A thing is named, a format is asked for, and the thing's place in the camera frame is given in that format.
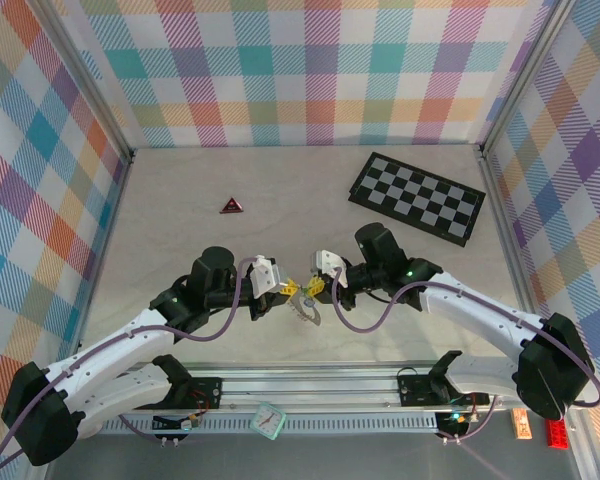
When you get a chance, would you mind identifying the black grey chessboard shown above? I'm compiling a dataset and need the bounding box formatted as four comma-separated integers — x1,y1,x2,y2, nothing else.
347,152,486,248

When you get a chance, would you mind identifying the teal square alarm clock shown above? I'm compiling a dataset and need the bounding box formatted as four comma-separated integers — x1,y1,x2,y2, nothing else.
249,401,287,441

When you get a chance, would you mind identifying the small connector board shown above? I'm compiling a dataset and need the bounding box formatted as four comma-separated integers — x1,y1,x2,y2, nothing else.
152,410,212,432
434,410,476,436

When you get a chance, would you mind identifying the orange wooden block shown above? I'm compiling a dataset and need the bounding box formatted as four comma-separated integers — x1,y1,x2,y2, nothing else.
510,408,533,440

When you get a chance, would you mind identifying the red toy brick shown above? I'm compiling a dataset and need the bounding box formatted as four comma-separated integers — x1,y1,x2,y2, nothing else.
545,419,573,450

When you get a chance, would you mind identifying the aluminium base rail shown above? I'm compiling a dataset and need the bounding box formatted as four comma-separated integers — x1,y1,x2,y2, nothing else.
169,363,584,412

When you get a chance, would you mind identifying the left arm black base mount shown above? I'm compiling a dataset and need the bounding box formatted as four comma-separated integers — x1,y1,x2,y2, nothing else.
172,377,224,411

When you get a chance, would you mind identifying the aluminium side rail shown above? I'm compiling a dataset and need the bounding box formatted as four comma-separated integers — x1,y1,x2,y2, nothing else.
74,159,134,351
477,149,556,369

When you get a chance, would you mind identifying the slotted metal cable duct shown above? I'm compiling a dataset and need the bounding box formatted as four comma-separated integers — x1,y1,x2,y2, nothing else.
99,415,441,435

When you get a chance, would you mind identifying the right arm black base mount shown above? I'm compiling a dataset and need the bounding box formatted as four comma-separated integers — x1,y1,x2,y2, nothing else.
396,372,491,407

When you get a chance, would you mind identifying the aluminium frame post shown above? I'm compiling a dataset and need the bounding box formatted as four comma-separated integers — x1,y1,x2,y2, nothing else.
477,0,581,161
42,0,136,166

